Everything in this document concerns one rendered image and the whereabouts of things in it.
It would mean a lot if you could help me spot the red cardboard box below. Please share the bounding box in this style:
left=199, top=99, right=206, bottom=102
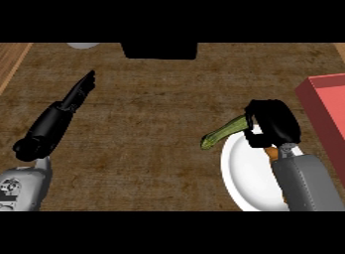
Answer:
left=293, top=71, right=345, bottom=212

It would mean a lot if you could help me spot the black appliance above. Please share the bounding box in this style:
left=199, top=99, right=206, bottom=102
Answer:
left=119, top=43, right=199, bottom=61

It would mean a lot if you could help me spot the pale grey round object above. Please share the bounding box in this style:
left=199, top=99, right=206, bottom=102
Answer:
left=66, top=43, right=101, bottom=50

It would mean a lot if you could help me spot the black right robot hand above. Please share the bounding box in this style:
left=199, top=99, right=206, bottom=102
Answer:
left=243, top=98, right=302, bottom=150

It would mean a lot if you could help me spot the white plate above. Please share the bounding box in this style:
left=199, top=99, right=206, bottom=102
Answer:
left=219, top=124, right=304, bottom=212

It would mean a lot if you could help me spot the green and orange squash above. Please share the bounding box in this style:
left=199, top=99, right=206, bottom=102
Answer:
left=200, top=114, right=286, bottom=204

